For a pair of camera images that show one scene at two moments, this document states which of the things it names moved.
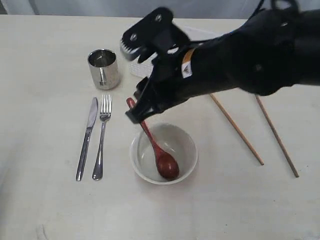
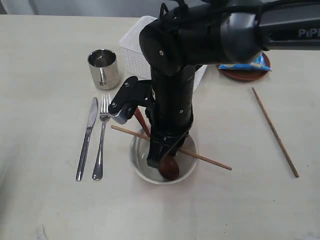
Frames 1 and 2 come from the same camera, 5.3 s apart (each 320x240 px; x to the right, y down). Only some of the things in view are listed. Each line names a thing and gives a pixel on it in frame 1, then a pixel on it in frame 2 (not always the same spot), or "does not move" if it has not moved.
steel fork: [105, 111] does not move
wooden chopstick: [237, 129] → [146, 137]
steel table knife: [92, 117] does not move
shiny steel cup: [104, 66] does not move
